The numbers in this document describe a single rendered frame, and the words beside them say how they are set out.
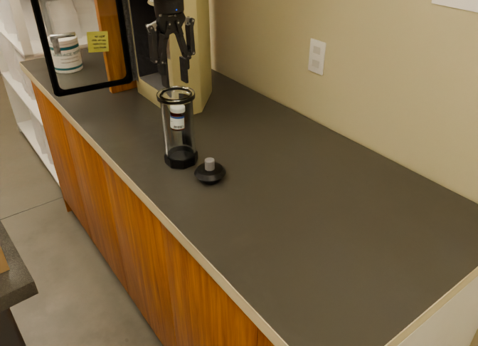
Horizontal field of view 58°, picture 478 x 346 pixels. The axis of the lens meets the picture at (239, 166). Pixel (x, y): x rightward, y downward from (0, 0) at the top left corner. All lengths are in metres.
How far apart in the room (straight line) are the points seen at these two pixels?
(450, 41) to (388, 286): 0.65
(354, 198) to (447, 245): 0.26
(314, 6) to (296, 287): 0.95
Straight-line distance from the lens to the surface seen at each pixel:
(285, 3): 1.65
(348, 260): 1.04
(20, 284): 1.07
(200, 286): 1.20
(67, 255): 2.53
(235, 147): 1.41
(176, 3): 1.14
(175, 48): 1.51
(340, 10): 1.48
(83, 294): 2.30
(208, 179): 1.21
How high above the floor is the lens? 1.65
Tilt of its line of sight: 33 degrees down
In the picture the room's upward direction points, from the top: straight up
